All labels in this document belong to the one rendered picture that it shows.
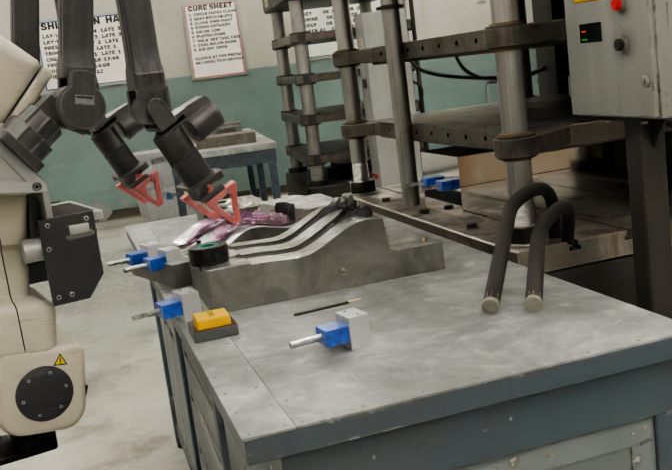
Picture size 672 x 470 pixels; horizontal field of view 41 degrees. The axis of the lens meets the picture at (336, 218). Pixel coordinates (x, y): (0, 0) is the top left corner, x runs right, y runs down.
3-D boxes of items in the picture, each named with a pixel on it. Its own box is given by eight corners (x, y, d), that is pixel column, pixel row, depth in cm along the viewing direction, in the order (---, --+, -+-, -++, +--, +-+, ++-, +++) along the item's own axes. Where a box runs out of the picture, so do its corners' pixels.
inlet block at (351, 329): (298, 365, 139) (294, 332, 138) (286, 357, 143) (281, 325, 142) (371, 345, 144) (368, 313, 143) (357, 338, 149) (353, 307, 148)
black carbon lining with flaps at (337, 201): (232, 270, 180) (225, 224, 179) (218, 256, 196) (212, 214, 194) (391, 240, 190) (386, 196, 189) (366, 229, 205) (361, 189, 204)
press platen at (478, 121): (519, 215, 199) (512, 137, 196) (342, 170, 321) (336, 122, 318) (815, 159, 222) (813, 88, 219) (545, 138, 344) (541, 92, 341)
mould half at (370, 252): (213, 315, 174) (202, 248, 172) (193, 288, 199) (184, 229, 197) (445, 268, 188) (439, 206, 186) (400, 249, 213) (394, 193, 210)
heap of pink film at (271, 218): (211, 250, 209) (206, 218, 208) (179, 243, 224) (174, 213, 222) (303, 228, 223) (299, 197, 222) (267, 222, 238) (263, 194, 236)
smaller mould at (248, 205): (207, 238, 259) (203, 215, 258) (199, 231, 273) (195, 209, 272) (273, 226, 265) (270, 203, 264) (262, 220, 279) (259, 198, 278)
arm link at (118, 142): (84, 134, 198) (91, 135, 193) (109, 117, 201) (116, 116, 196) (103, 159, 201) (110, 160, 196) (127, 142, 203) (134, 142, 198)
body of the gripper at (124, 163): (137, 166, 207) (119, 140, 205) (151, 167, 199) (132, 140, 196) (115, 182, 205) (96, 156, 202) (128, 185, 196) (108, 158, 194)
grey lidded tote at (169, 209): (139, 227, 819) (133, 191, 814) (143, 219, 861) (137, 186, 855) (204, 217, 825) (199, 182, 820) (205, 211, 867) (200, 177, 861)
